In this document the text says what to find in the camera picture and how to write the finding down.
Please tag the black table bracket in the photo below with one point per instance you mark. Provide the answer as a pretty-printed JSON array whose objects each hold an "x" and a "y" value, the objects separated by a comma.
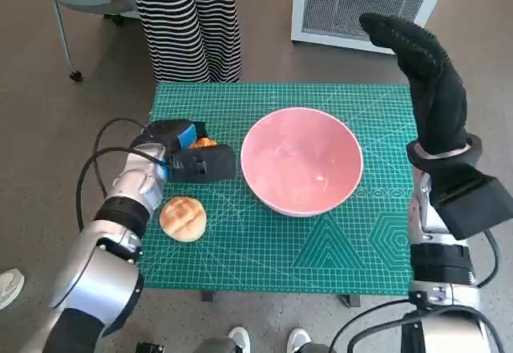
[
  {"x": 349, "y": 301},
  {"x": 207, "y": 297}
]

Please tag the pink bowl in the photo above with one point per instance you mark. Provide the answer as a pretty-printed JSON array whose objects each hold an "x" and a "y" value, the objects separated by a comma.
[{"x": 300, "y": 164}]

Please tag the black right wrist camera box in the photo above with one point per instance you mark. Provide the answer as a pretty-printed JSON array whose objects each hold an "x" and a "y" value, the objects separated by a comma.
[{"x": 469, "y": 204}]

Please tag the white shoe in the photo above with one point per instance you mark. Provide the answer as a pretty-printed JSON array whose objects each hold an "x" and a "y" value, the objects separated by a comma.
[
  {"x": 10, "y": 285},
  {"x": 238, "y": 339},
  {"x": 297, "y": 339}
]

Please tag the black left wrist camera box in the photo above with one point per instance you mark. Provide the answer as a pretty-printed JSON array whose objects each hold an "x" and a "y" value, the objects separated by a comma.
[{"x": 208, "y": 164}]

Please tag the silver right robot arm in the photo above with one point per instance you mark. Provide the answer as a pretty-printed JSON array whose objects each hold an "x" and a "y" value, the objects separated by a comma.
[{"x": 437, "y": 260}]

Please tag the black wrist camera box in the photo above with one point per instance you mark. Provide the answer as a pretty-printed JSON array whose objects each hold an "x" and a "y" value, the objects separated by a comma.
[
  {"x": 469, "y": 204},
  {"x": 208, "y": 164}
]

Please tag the rectangular toy bread loaf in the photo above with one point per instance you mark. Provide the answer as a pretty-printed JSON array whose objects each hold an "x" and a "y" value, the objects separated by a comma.
[{"x": 202, "y": 142}]

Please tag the white appliance with mesh grille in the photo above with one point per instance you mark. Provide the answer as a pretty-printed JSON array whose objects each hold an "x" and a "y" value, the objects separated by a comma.
[{"x": 352, "y": 0}]

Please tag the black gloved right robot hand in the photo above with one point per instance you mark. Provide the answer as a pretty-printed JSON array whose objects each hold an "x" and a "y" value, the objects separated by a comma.
[{"x": 441, "y": 100}]

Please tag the green cutting mat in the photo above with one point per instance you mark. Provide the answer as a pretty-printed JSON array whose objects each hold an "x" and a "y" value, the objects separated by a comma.
[{"x": 240, "y": 256}]

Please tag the round toy bread bun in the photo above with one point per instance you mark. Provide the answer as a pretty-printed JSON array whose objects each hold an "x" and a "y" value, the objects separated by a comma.
[{"x": 183, "y": 218}]

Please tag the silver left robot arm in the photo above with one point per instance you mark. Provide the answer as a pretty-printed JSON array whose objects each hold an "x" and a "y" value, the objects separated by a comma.
[{"x": 132, "y": 180}]

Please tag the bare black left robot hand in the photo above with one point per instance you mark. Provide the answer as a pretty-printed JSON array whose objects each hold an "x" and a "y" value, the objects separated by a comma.
[{"x": 187, "y": 136}]

